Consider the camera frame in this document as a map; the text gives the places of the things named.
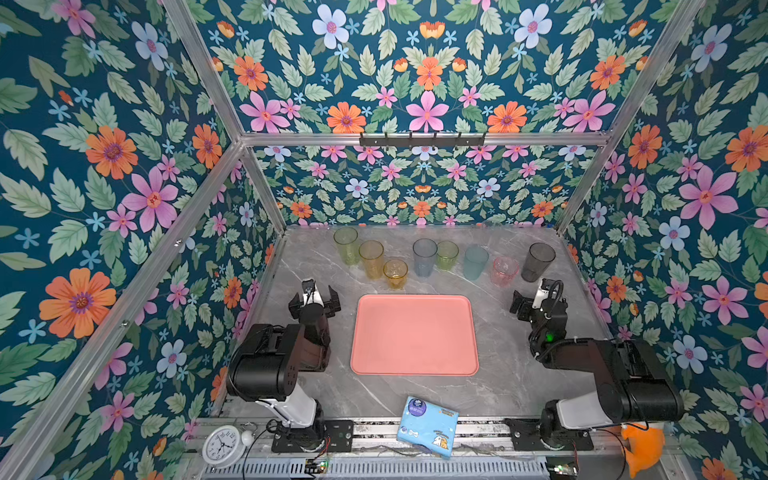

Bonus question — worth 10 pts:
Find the teal tall glass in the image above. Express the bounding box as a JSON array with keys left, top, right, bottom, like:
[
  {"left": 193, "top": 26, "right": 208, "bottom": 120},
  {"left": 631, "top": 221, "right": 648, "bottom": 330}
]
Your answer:
[{"left": 462, "top": 245, "right": 490, "bottom": 281}]

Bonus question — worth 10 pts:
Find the white vent grille strip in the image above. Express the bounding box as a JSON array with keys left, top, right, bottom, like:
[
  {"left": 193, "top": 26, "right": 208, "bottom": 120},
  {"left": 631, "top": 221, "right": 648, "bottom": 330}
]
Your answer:
[{"left": 203, "top": 457, "right": 550, "bottom": 479}]

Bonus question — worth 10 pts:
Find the yellow tall glass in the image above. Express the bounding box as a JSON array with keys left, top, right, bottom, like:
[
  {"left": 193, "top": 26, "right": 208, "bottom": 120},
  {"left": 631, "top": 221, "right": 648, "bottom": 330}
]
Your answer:
[{"left": 358, "top": 240, "right": 384, "bottom": 280}]

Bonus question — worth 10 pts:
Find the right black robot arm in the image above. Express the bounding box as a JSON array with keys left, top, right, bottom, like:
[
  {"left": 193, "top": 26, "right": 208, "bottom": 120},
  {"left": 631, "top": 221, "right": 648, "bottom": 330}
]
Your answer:
[{"left": 505, "top": 278, "right": 684, "bottom": 450}]

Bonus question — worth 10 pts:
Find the short green glass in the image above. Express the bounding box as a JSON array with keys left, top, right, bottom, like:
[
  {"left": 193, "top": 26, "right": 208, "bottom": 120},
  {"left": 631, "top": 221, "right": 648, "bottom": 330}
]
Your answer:
[{"left": 436, "top": 240, "right": 459, "bottom": 271}]

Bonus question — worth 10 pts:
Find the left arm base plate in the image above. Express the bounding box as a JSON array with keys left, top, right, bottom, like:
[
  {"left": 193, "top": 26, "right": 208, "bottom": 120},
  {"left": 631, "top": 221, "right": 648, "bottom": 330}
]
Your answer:
[{"left": 271, "top": 420, "right": 354, "bottom": 455}]

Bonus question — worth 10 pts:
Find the grey smoke tall glass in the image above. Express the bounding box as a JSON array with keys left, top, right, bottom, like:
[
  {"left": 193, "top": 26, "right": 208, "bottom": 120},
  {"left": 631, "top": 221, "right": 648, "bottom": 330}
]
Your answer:
[{"left": 521, "top": 242, "right": 556, "bottom": 283}]

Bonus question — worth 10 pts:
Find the white alarm clock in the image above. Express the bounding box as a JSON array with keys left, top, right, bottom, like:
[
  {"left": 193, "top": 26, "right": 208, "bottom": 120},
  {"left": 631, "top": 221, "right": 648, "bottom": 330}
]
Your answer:
[{"left": 202, "top": 425, "right": 255, "bottom": 469}]

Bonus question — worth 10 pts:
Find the short pink glass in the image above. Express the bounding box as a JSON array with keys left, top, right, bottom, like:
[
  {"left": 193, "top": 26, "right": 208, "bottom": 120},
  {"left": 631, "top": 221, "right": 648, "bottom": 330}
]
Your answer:
[{"left": 491, "top": 256, "right": 519, "bottom": 288}]

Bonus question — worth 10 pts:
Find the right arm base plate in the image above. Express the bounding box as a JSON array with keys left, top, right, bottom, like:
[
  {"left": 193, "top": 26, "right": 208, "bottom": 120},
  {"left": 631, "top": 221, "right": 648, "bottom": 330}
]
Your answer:
[{"left": 503, "top": 418, "right": 594, "bottom": 451}]

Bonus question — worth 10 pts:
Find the orange shark plush toy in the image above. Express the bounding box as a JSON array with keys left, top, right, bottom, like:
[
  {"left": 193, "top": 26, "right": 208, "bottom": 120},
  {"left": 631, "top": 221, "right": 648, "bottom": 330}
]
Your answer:
[{"left": 621, "top": 422, "right": 666, "bottom": 479}]

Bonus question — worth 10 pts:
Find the black hook rail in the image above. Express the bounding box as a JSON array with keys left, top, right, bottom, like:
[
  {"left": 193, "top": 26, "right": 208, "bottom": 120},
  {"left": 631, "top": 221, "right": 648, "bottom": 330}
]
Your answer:
[{"left": 358, "top": 132, "right": 486, "bottom": 149}]

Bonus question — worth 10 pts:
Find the blue tissue pack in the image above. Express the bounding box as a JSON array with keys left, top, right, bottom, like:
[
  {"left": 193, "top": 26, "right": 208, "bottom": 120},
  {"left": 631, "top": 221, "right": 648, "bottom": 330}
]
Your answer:
[{"left": 396, "top": 396, "right": 459, "bottom": 459}]

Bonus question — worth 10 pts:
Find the light green tall glass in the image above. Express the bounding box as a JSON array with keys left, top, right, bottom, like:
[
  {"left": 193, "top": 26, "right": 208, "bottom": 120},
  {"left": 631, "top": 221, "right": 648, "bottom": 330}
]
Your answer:
[{"left": 333, "top": 226, "right": 359, "bottom": 266}]

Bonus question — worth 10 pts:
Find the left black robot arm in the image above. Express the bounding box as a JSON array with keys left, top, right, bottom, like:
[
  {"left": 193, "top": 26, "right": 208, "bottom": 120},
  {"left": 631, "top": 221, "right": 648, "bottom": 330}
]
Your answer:
[{"left": 226, "top": 279, "right": 341, "bottom": 451}]

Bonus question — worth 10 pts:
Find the short amber glass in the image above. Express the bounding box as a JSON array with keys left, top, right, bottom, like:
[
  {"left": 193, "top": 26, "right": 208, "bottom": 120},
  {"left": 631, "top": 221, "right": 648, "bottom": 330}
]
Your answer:
[{"left": 383, "top": 259, "right": 409, "bottom": 290}]

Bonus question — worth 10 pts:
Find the blue tall glass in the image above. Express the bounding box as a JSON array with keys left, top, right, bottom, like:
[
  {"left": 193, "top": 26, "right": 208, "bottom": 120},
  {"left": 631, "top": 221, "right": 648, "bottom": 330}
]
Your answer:
[{"left": 412, "top": 238, "right": 438, "bottom": 278}]

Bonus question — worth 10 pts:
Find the pink plastic tray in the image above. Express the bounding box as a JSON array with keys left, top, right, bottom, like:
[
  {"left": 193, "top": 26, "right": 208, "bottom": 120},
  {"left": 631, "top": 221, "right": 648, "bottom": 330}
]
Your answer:
[{"left": 350, "top": 294, "right": 479, "bottom": 377}]

